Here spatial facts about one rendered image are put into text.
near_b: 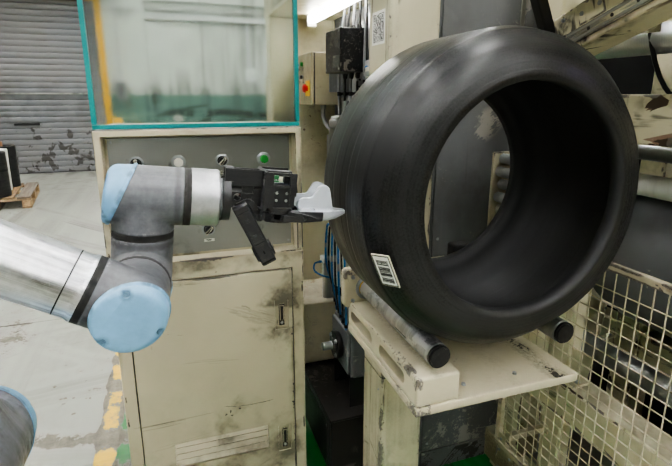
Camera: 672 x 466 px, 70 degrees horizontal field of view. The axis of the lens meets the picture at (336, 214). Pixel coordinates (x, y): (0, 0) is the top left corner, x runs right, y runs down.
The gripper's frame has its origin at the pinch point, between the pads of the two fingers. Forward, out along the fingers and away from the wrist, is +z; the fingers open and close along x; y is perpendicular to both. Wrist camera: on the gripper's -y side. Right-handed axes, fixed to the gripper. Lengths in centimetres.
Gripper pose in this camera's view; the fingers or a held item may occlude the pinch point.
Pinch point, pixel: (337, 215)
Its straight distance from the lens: 83.4
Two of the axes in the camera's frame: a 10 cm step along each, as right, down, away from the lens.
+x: -3.2, -2.2, 9.2
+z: 9.4, 0.4, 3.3
